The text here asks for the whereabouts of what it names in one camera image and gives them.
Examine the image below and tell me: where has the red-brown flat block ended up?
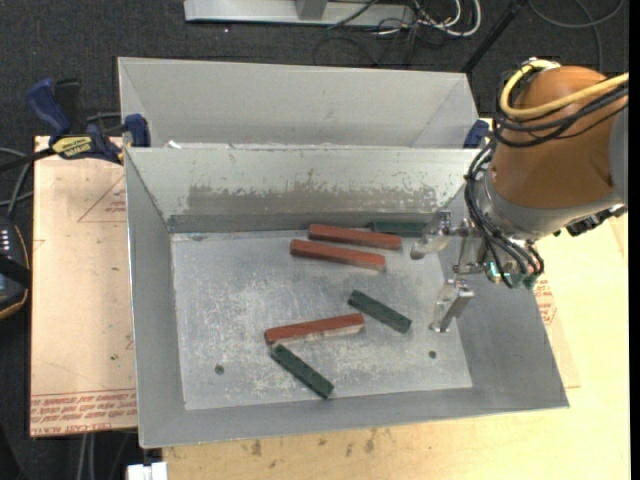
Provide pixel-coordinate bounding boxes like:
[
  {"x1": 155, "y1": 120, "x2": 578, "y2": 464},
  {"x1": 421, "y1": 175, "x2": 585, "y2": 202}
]
[
  {"x1": 306, "y1": 223, "x2": 404, "y2": 252},
  {"x1": 289, "y1": 238, "x2": 388, "y2": 275},
  {"x1": 263, "y1": 312, "x2": 367, "y2": 348}
]

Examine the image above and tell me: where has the grey metal bin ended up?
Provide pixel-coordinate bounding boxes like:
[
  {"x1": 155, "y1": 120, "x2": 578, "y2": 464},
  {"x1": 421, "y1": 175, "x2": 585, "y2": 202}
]
[{"x1": 117, "y1": 56, "x2": 571, "y2": 450}]

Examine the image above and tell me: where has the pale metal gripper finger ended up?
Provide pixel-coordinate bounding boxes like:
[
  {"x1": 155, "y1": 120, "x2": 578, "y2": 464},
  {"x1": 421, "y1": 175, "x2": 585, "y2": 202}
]
[
  {"x1": 409, "y1": 210, "x2": 454, "y2": 261},
  {"x1": 428, "y1": 278, "x2": 476, "y2": 334}
]

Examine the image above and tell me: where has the black cylinder on white bracket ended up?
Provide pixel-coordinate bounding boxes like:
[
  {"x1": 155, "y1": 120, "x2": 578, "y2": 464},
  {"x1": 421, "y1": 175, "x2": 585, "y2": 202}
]
[{"x1": 564, "y1": 205, "x2": 627, "y2": 238}]

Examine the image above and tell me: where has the brown cardboard board, red print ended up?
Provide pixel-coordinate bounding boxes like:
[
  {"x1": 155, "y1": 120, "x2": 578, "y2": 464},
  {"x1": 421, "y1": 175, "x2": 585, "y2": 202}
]
[{"x1": 29, "y1": 135, "x2": 583, "y2": 439}]

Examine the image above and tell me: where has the dark green flat block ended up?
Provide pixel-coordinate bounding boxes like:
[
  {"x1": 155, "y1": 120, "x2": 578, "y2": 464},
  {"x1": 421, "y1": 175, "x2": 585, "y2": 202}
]
[
  {"x1": 347, "y1": 288, "x2": 414, "y2": 336},
  {"x1": 269, "y1": 343, "x2": 336, "y2": 401},
  {"x1": 369, "y1": 220, "x2": 431, "y2": 238}
]

